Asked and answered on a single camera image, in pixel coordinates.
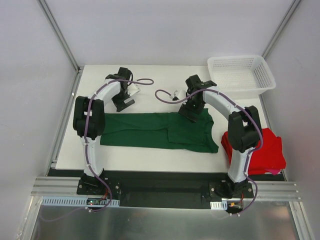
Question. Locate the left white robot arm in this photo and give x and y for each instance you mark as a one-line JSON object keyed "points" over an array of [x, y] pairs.
{"points": [[89, 115]]}

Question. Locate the left white cable duct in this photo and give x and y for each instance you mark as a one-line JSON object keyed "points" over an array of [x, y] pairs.
{"points": [[64, 201]]}

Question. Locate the green t shirt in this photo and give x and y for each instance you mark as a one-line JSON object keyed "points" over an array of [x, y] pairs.
{"points": [[163, 130]]}

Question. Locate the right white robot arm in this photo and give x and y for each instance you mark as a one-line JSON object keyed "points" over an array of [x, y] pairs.
{"points": [[244, 131]]}

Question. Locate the white cable duct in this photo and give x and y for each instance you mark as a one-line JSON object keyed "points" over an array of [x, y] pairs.
{"points": [[64, 201], [219, 205]]}

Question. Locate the pink folded t shirt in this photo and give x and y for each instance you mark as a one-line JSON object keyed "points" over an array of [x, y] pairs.
{"points": [[273, 171]]}

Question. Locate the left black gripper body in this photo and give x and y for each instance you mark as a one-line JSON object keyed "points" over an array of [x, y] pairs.
{"points": [[125, 104]]}

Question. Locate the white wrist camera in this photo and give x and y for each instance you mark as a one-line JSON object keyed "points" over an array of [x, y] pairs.
{"points": [[133, 89], [178, 95]]}

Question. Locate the white plastic basket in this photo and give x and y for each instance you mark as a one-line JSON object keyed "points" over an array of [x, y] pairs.
{"points": [[242, 76]]}

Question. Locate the right white cable duct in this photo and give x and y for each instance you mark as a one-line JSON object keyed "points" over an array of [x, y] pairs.
{"points": [[219, 205]]}

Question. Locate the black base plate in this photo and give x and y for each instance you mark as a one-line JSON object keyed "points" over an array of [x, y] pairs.
{"points": [[93, 187]]}

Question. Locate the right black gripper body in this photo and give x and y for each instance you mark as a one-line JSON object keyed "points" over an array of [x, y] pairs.
{"points": [[188, 114]]}

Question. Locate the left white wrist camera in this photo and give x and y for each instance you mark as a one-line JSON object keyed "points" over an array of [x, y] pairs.
{"points": [[133, 89]]}

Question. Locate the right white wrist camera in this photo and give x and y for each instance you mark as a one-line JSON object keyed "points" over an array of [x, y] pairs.
{"points": [[178, 95]]}

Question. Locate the red folded t shirt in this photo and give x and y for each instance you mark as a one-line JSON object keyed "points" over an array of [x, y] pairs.
{"points": [[253, 153]]}

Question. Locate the aluminium frame rail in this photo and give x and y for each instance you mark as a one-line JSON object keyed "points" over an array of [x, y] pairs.
{"points": [[263, 190]]}

